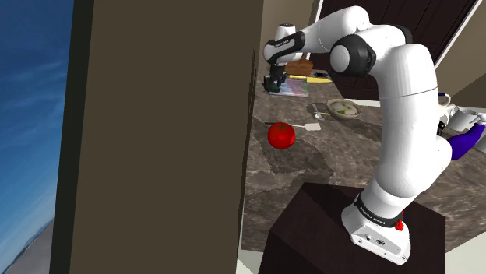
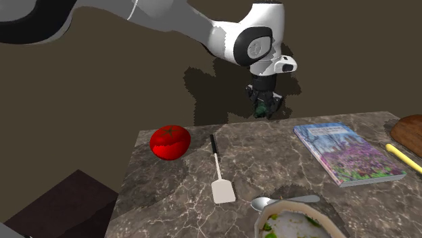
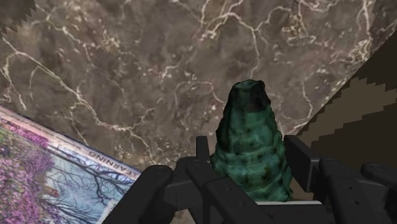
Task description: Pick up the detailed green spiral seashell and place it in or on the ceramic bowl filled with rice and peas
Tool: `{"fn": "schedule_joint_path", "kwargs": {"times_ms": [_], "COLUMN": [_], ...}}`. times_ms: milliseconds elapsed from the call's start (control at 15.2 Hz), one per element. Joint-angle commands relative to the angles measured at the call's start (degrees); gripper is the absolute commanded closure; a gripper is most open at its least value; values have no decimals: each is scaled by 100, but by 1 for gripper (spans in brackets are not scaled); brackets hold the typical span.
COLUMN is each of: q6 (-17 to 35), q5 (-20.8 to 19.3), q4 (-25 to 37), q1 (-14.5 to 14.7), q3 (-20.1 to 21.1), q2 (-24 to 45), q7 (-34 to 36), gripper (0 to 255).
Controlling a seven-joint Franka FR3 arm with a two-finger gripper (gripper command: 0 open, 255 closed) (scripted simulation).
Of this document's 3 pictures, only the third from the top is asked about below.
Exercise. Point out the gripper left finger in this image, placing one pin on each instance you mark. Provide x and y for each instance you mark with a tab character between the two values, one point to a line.
198	183

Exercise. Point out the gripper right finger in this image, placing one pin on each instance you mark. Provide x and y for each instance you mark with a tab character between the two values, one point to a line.
344	183

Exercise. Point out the green ridged cone vase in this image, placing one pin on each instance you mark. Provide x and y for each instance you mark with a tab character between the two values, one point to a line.
251	145

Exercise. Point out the book with purple tree cover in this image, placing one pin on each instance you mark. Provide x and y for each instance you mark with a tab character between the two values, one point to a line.
52	180

